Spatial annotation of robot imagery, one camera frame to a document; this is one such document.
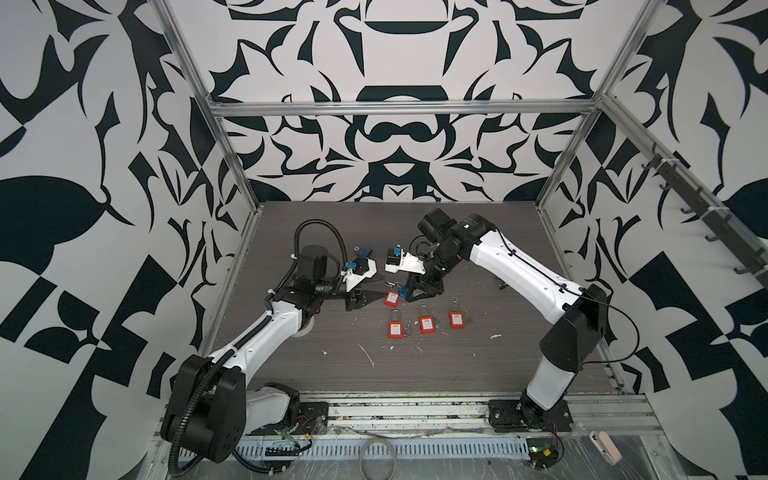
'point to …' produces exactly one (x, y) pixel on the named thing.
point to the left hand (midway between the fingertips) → (385, 278)
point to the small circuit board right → (543, 452)
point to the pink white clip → (606, 446)
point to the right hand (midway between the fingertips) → (410, 287)
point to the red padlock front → (395, 327)
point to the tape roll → (304, 330)
